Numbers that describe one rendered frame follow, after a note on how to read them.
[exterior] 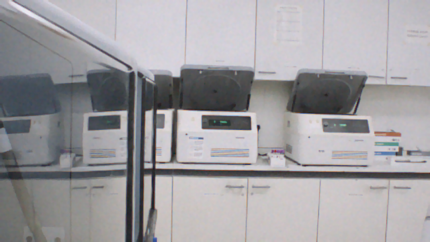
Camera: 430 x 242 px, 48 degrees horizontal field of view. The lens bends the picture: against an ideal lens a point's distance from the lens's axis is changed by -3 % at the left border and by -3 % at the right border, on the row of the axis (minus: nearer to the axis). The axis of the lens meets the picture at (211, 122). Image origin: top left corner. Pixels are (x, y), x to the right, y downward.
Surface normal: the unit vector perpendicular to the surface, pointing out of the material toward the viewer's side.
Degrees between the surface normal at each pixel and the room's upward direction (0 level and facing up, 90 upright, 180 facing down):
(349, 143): 90
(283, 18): 90
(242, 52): 90
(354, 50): 90
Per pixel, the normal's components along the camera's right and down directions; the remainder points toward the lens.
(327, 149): 0.06, 0.05
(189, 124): 0.08, -0.47
